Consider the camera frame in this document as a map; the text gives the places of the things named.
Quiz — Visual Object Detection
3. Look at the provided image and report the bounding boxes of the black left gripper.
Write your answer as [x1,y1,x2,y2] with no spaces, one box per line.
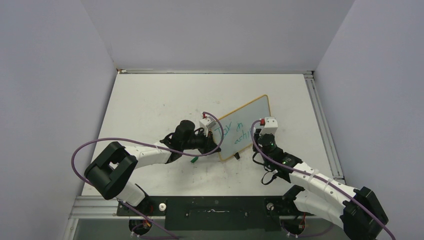
[182,128,221,156]

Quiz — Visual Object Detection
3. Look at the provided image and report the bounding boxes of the green marker cap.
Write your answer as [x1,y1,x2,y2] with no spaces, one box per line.
[190,156,199,164]

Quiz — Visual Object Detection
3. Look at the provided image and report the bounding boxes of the yellow framed whiteboard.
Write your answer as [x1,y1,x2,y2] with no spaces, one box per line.
[211,94,271,162]

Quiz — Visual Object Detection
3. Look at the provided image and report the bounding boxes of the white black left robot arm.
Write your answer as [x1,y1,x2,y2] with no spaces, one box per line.
[83,116,221,216]

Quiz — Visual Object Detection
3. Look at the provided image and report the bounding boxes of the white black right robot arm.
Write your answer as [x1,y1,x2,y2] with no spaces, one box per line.
[252,128,389,240]

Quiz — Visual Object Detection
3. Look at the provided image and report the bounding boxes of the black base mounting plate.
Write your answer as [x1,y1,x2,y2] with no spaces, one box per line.
[136,196,304,232]

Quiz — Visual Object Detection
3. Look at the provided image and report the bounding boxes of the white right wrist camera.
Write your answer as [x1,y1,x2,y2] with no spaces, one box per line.
[259,116,278,136]

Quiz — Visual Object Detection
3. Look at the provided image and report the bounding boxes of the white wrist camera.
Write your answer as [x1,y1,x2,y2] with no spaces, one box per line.
[259,116,278,136]
[199,116,217,137]

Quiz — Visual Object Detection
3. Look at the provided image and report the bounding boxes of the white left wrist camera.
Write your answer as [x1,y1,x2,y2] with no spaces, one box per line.
[199,116,217,137]

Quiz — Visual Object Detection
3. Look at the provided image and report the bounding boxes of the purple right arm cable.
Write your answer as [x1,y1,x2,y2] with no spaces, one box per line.
[250,119,397,240]

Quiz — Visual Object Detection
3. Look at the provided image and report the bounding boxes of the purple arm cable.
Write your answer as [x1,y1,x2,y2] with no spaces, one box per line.
[71,111,225,239]
[250,119,397,240]

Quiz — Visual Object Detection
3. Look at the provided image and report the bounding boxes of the aluminium right side rail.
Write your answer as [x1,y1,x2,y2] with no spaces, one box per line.
[303,71,346,184]

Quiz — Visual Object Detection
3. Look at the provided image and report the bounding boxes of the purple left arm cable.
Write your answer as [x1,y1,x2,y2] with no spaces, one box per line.
[71,111,225,239]

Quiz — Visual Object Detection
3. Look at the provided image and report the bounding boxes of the aluminium back rail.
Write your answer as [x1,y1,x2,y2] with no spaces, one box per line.
[117,69,313,75]

